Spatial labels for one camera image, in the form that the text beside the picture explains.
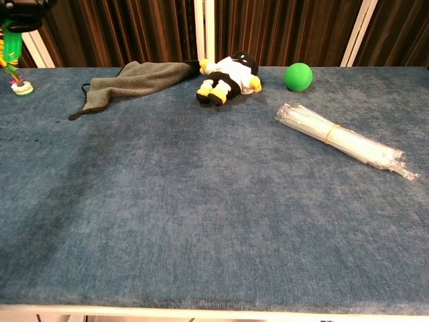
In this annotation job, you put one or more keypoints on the red green hand clapper toy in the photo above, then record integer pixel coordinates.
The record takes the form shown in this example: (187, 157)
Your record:
(12, 43)

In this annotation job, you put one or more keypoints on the dark brown curtain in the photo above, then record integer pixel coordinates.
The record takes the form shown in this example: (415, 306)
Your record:
(127, 30)

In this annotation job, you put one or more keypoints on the yellow rubber band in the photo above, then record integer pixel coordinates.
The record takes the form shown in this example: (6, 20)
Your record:
(330, 134)

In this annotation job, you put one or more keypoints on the yellow feather shuttlecock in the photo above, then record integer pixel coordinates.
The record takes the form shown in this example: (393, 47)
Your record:
(21, 88)

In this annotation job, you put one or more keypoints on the black white plush doll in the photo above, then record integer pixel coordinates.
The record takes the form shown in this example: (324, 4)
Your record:
(231, 75)

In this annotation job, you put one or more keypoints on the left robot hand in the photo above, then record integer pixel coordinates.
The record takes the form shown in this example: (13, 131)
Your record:
(23, 15)

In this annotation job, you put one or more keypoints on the grey microfibre towel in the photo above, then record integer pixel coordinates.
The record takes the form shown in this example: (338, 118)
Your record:
(140, 80)

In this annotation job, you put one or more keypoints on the white frame post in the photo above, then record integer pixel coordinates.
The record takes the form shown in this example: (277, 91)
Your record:
(358, 33)
(38, 50)
(204, 30)

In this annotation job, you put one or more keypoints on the clear wrapped straw bundle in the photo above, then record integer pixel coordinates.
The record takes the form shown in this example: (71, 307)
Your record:
(352, 142)

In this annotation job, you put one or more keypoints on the green ball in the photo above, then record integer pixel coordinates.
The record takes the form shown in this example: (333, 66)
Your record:
(298, 77)

